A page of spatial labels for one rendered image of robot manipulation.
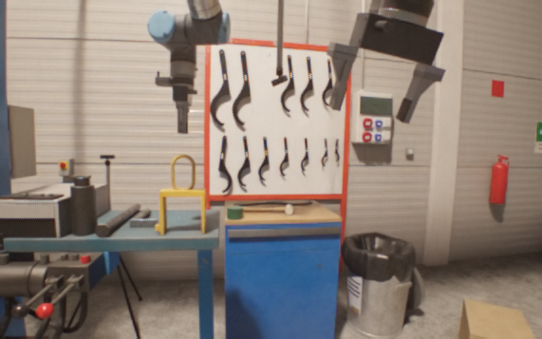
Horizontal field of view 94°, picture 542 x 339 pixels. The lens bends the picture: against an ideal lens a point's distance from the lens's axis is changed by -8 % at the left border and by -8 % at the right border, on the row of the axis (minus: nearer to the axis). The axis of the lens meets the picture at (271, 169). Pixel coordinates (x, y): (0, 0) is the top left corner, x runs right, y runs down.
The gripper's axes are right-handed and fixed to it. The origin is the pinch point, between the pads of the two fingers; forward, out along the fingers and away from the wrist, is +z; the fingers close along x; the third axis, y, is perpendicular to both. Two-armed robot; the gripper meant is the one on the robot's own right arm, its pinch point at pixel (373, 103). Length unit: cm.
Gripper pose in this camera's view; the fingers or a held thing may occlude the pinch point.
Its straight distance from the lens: 51.6
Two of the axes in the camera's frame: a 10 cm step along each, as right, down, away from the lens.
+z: -1.9, 8.7, 4.6
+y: 1.0, 4.8, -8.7
